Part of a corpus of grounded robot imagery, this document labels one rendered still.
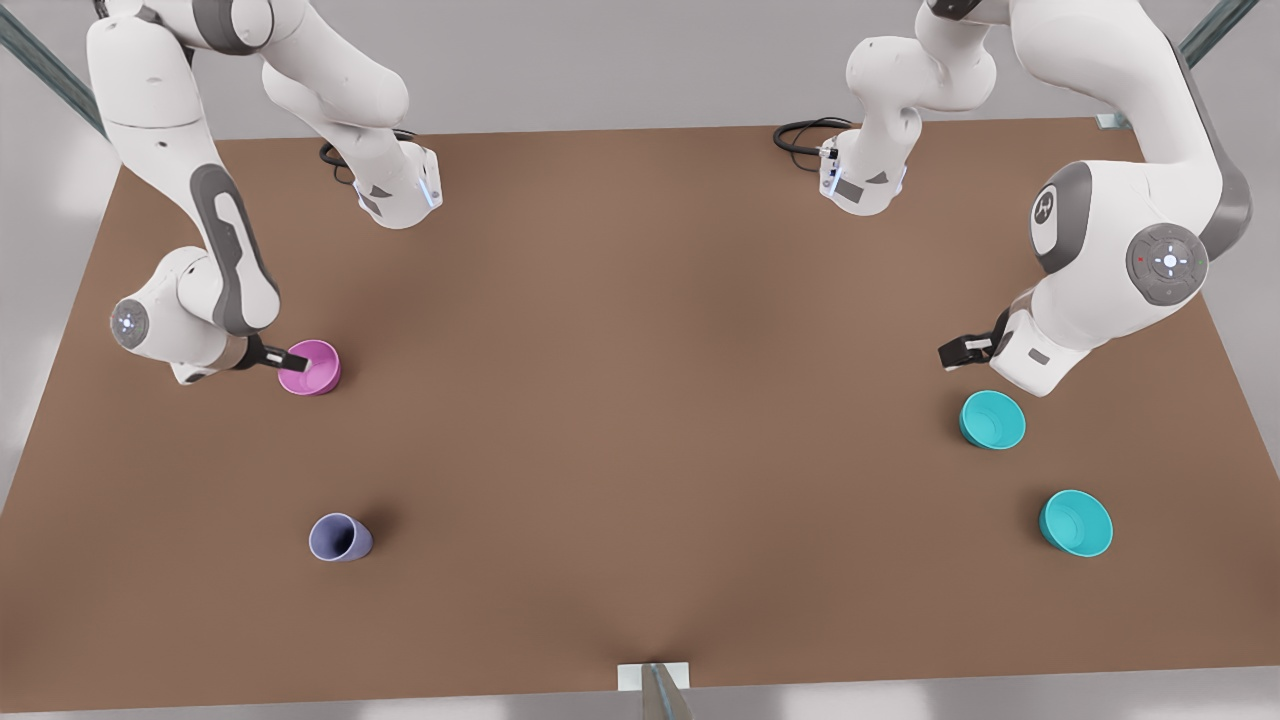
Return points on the pink bowl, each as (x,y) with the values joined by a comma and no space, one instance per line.
(310,367)

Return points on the teal blue bowl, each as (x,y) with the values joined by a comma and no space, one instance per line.
(993,420)
(1076,523)

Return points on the silver frame post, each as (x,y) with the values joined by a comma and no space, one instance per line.
(45,62)
(660,690)
(1205,38)

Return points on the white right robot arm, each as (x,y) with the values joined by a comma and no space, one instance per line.
(155,90)

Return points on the lavender cup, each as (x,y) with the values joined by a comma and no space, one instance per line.
(339,537)

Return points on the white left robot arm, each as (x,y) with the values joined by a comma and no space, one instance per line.
(1120,190)

